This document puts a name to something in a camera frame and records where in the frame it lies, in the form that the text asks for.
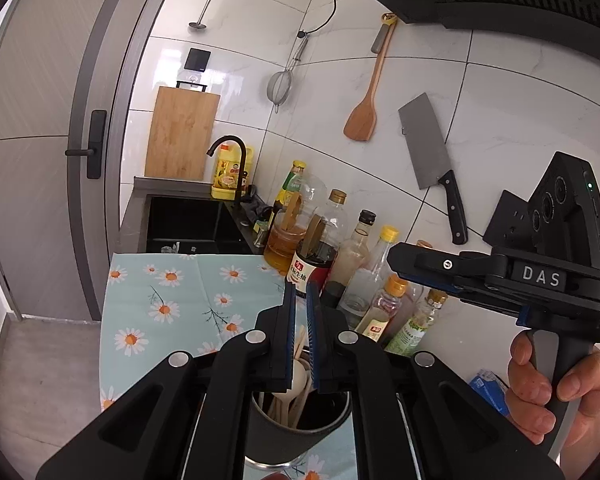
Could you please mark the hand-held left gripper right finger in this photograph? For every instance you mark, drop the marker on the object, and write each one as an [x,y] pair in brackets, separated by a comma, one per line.
[312,340]

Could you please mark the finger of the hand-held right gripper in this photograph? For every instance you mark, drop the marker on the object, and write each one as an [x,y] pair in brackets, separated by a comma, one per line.
[440,262]
[472,291]

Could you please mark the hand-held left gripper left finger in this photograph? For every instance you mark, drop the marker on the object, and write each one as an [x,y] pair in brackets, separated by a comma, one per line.
[290,340]

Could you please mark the wooden chopstick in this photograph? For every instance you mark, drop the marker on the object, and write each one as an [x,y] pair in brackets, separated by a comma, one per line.
[298,342]
[303,340]

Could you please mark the white spoon green print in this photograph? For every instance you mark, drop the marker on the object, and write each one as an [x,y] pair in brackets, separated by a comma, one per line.
[300,377]

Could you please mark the black utensil holder cup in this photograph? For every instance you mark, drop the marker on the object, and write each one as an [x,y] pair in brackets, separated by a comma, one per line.
[280,445]

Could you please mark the person's right hand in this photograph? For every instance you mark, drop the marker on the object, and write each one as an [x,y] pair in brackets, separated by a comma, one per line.
[597,390]

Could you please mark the clear bottle yellow cap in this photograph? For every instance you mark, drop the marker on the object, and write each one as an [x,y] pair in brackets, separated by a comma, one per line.
[375,270]

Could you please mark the green label seasoning bottle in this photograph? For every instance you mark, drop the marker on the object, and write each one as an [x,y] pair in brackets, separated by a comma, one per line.
[415,327]

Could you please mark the small bottle orange cap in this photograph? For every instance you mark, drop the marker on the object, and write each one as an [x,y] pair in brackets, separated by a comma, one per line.
[382,310]

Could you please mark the dark soy sauce jug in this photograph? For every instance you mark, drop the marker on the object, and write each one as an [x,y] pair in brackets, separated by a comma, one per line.
[310,265]

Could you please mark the black cap sauce bottle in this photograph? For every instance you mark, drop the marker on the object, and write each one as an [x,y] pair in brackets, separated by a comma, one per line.
[352,260]

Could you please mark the clear cooking oil jug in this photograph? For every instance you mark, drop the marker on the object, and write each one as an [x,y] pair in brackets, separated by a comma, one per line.
[280,245]

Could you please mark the blue packet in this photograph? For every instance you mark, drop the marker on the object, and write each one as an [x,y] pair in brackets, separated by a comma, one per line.
[487,390]

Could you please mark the small dark spice bottle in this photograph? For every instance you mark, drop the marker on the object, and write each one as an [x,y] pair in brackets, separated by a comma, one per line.
[261,232]

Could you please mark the daisy print tablecloth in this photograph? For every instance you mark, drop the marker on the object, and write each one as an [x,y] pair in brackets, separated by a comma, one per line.
[180,310]

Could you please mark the black kitchen sink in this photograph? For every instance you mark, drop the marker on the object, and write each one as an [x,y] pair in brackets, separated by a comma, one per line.
[190,220]

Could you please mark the green label yellow cap bottle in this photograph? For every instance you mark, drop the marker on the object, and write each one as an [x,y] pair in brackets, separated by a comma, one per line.
[291,180]

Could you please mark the wooden spatula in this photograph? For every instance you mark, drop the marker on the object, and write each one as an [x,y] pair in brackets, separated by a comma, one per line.
[362,120]

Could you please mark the yellow dish soap bottle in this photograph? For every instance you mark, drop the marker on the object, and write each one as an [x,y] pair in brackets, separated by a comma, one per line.
[226,175]

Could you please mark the black faucet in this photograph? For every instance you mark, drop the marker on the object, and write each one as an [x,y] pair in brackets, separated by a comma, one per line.
[241,160]

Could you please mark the wooden cutting board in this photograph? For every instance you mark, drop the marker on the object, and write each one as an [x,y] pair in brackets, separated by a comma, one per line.
[182,135]

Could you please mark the grey door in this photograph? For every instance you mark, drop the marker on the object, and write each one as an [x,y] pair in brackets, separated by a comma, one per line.
[40,135]

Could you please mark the steel ladle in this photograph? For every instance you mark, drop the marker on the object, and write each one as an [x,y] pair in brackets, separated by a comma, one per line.
[205,5]

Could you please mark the large black wall socket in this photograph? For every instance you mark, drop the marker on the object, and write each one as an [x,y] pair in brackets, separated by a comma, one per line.
[507,220]

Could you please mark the small black wall socket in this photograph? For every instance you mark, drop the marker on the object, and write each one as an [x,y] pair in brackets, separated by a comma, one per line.
[198,59]

